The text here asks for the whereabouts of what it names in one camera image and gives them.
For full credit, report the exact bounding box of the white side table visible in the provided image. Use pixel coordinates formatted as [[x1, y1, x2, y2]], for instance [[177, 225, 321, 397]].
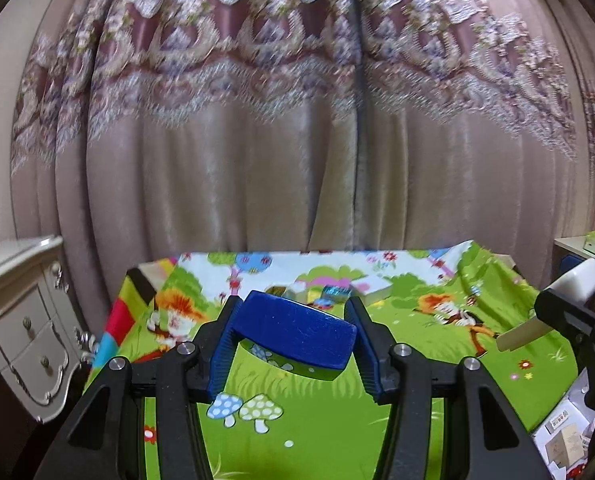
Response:
[[552, 237, 595, 267]]

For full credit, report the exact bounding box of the white dresser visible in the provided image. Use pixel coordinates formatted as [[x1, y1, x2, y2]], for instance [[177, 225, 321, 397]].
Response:
[[0, 235, 99, 425]]

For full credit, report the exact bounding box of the white plastic tool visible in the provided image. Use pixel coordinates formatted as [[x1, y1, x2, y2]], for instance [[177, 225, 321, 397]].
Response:
[[496, 259, 595, 354]]

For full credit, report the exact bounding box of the large flat white box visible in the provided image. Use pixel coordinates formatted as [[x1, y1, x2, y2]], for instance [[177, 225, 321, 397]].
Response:
[[350, 274, 393, 307]]

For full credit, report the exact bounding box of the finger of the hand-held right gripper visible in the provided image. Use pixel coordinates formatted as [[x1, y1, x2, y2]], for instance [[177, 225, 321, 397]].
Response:
[[560, 254, 595, 311], [534, 287, 595, 480]]

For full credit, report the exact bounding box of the beige box with line drawing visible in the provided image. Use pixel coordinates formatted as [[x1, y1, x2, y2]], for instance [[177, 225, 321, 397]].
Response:
[[545, 427, 588, 468]]

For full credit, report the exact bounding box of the beige patterned curtain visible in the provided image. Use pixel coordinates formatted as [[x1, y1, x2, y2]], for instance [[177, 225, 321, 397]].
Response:
[[0, 0, 595, 321]]

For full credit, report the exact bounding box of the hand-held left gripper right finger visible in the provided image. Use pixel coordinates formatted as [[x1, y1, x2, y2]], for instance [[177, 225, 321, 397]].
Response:
[[345, 297, 551, 480]]

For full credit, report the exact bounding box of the white storage box purple rim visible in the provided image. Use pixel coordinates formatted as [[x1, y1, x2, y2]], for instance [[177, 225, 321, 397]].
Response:
[[530, 355, 595, 480]]

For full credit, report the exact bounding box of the blue plastic case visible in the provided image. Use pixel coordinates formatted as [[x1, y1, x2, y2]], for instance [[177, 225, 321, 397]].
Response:
[[228, 290, 359, 382]]

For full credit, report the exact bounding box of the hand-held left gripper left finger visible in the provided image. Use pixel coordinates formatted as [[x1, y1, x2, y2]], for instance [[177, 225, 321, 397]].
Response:
[[34, 296, 243, 480]]

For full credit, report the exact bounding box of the green cartoon printed blanket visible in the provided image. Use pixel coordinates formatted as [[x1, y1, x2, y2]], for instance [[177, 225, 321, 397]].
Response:
[[84, 240, 585, 480]]

